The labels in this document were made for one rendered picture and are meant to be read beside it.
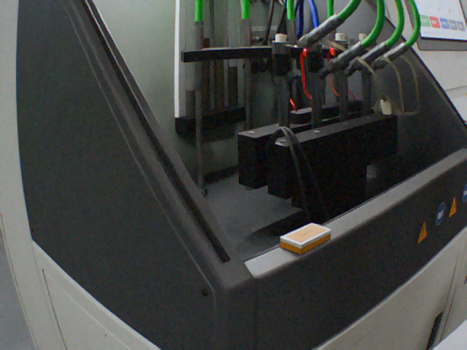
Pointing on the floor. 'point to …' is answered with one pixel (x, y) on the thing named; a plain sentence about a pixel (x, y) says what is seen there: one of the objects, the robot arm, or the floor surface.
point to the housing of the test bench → (8, 184)
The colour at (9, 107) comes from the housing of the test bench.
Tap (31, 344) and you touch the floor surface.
